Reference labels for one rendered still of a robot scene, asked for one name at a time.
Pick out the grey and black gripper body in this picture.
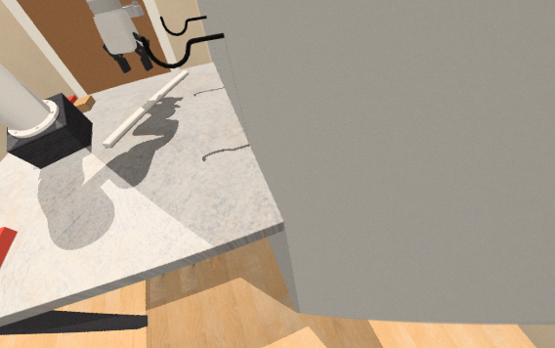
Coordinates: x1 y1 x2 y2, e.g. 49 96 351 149
94 8 143 55

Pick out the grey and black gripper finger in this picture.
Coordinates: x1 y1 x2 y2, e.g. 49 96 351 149
103 44 131 73
133 32 153 71

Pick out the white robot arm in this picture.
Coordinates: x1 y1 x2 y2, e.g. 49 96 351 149
0 0 145 138

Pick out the black hook tip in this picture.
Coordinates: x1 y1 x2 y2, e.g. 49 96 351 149
141 36 150 52

